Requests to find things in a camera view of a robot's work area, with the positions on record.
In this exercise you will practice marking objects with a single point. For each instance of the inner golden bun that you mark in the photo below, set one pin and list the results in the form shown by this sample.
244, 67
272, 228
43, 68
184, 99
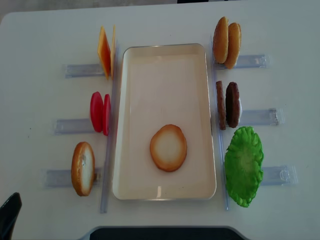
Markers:
221, 40

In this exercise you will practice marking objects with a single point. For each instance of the clear lettuce holder rail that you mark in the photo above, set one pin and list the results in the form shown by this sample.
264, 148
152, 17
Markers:
279, 176

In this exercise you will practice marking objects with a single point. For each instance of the clear cheese holder rail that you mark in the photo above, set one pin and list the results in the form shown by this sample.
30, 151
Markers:
82, 70

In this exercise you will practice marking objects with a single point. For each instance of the clear bun holder rail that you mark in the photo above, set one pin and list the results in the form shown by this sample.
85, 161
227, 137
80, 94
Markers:
252, 61

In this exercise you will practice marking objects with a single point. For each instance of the clear patty holder rail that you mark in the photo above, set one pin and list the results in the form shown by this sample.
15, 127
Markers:
262, 117

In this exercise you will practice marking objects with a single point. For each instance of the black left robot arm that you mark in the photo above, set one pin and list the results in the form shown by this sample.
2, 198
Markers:
9, 212

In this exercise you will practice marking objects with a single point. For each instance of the clear bread holder rail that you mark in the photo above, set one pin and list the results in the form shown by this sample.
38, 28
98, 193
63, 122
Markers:
55, 178

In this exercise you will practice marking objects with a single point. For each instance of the green lettuce leaf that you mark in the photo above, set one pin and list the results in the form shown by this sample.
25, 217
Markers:
243, 166

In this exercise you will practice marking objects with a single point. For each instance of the golden bun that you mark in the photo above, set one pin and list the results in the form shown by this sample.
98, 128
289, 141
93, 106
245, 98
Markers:
221, 40
234, 44

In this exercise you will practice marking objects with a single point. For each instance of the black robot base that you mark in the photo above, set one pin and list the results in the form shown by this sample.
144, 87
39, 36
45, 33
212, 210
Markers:
164, 233

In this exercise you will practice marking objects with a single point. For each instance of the upright bread slice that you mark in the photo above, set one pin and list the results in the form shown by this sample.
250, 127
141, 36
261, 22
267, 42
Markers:
83, 169

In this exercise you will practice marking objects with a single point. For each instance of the inner brown meat patty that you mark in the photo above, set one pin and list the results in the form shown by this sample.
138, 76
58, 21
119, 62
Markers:
221, 105

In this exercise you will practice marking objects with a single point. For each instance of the flat bread slice on tray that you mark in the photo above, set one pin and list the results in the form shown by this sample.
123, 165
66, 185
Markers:
168, 148

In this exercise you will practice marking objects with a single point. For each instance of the outer orange cheese slice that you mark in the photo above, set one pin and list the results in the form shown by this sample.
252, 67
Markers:
104, 52

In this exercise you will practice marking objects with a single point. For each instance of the clear tomato holder rail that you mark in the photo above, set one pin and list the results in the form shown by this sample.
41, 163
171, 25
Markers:
72, 126

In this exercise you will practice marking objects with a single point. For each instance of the inner red tomato slice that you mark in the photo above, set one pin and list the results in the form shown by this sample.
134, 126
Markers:
106, 114

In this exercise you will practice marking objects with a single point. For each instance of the cream rectangular tray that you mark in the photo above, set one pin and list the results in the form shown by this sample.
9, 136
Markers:
163, 85

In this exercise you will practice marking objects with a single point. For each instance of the outer golden bun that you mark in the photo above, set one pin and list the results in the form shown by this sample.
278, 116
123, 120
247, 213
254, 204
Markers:
234, 44

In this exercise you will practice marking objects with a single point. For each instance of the right long clear rail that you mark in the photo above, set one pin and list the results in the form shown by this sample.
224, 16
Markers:
220, 141

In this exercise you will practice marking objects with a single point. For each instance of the left long clear rail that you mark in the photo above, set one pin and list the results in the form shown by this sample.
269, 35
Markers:
112, 136

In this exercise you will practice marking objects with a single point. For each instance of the long clear rail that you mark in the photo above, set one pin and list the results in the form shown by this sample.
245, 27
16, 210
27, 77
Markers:
220, 141
112, 136

